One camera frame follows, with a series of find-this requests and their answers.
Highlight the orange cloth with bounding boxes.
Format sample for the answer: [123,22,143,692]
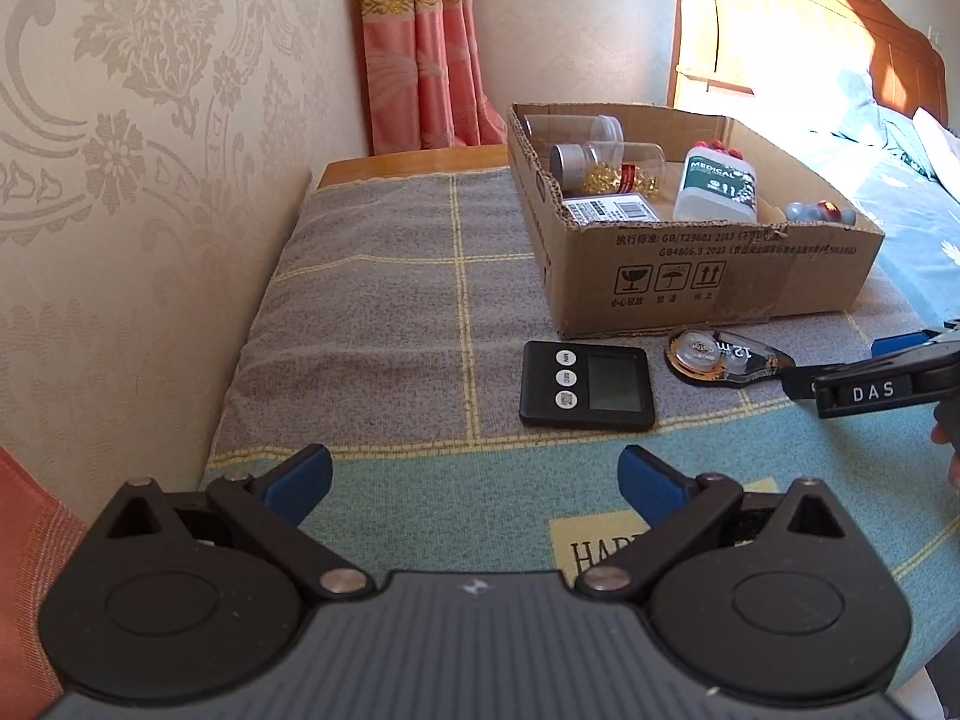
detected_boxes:
[0,446,92,702]

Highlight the black digital timer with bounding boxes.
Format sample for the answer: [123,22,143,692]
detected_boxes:
[520,340,657,433]

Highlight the blue printed bed sheet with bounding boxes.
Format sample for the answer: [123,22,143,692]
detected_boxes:
[806,67,960,365]

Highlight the cardboard box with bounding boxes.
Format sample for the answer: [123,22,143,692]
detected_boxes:
[506,101,887,341]

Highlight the white pillow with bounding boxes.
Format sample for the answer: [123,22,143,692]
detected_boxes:
[904,109,960,203]

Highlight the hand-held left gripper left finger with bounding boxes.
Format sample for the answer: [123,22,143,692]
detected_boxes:
[105,444,376,602]

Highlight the clear correction tape dispenser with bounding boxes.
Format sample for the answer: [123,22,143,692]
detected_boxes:
[665,328,797,389]

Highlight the empty clear plastic jar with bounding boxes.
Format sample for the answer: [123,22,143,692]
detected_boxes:
[523,114,625,160]

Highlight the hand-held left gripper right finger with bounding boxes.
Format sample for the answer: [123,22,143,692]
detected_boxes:
[574,445,852,602]

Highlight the wooden headboard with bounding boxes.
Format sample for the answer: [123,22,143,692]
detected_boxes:
[664,0,953,132]

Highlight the white bottle green label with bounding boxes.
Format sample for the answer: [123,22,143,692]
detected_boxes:
[673,146,759,224]

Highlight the clear bottle of yellow capsules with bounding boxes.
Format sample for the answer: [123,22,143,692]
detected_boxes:
[550,141,667,198]

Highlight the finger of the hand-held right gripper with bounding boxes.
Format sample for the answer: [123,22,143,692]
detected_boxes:
[870,319,960,358]
[781,341,960,421]

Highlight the plaid blanket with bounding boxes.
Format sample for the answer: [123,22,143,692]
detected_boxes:
[199,165,960,720]

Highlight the person's right hand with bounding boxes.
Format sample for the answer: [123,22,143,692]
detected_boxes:
[930,399,960,490]

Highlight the pink patterned curtain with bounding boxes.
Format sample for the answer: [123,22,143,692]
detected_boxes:
[354,0,509,157]

